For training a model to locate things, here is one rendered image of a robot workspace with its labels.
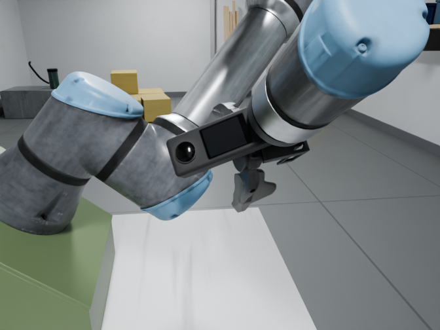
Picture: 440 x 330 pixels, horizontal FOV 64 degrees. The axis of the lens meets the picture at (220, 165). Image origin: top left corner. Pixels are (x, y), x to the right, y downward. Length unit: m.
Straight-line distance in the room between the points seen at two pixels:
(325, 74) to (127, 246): 0.65
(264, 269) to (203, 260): 0.12
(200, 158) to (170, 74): 7.71
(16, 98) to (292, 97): 6.53
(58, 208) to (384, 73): 0.47
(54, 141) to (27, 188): 0.08
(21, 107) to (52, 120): 6.21
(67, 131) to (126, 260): 0.34
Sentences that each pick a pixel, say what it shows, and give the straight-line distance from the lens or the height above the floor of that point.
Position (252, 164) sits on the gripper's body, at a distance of 0.42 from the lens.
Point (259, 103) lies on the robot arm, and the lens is 0.33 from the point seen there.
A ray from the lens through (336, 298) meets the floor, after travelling 2.08.
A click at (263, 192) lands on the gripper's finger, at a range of 0.50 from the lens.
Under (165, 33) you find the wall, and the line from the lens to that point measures 8.05.
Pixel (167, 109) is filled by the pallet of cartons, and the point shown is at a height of 0.32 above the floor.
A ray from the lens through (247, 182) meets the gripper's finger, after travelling 0.43.
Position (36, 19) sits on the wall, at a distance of 8.52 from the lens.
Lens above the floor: 1.29
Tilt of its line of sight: 20 degrees down
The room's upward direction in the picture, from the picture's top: straight up
